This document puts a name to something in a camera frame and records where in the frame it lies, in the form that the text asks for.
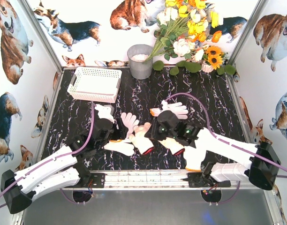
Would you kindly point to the small sunflower pot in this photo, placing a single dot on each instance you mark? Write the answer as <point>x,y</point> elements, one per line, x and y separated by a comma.
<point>215,59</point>

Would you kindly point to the white glove orange cuff right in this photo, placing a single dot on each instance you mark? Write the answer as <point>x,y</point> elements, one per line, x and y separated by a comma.
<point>194,157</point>

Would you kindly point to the white plastic storage basket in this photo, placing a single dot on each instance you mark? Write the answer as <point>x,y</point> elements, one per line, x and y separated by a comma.
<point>95,84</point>

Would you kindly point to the grey metal bucket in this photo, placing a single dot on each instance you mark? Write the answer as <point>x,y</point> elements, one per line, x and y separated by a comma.
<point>139,61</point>

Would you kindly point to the white glove orange cuff top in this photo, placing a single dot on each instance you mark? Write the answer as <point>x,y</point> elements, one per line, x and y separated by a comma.
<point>178,109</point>

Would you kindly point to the cream glove red cuff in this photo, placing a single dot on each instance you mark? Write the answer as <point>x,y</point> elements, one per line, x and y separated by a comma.
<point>138,139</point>
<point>171,144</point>

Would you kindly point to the aluminium front rail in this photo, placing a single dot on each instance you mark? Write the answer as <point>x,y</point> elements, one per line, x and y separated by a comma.
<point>140,180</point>

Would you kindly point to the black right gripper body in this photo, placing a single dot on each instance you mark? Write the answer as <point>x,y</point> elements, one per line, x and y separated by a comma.
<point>154,130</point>

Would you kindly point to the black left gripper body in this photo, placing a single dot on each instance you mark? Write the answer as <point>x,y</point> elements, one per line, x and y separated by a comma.
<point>121,131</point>

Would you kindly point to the white glove orange cuff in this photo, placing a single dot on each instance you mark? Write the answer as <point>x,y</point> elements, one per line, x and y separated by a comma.
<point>194,157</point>
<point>122,146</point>
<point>178,109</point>

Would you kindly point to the artificial flower bouquet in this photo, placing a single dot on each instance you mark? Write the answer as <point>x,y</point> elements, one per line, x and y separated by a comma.
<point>186,28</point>

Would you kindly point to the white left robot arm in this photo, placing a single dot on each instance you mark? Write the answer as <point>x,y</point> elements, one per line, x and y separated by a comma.
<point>64,168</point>

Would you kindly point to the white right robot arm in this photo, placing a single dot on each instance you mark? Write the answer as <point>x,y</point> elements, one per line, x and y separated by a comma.
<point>216,157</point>

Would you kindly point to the white glove orange cuff left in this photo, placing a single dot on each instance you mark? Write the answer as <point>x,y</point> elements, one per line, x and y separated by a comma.
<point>122,146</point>

